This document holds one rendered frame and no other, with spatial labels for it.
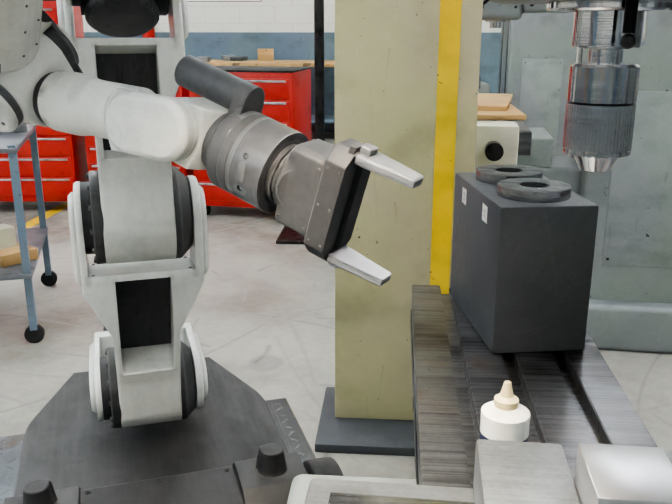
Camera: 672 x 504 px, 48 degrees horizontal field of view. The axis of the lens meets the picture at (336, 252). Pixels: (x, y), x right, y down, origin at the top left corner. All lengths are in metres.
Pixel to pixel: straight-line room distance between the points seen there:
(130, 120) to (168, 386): 0.63
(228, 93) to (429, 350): 0.41
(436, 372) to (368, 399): 1.67
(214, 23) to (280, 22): 0.81
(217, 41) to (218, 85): 9.01
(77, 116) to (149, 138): 0.13
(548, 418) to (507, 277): 0.19
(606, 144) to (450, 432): 0.35
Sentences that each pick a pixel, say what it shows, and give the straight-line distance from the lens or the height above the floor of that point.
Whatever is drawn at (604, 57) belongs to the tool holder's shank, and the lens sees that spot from 0.57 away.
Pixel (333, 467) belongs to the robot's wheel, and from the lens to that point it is 1.30.
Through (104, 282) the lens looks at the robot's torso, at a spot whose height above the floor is 0.92.
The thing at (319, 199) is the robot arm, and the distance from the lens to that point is 0.72.
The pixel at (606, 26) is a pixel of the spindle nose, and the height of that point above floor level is 1.29.
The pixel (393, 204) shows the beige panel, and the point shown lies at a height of 0.77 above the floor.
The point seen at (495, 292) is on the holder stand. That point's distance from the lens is 0.94.
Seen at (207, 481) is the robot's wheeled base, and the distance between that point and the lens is 1.30.
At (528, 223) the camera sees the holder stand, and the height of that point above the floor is 1.07.
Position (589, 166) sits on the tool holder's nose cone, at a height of 1.20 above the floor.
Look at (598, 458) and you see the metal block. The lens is 0.51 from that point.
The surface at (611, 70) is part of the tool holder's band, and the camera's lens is 0.56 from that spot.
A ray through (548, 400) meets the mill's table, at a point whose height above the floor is 0.90.
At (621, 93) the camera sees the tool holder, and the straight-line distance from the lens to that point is 0.56.
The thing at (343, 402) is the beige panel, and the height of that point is 0.09.
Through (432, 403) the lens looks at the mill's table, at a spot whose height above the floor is 0.90.
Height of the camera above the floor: 1.30
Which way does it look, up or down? 17 degrees down
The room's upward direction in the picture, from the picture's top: straight up
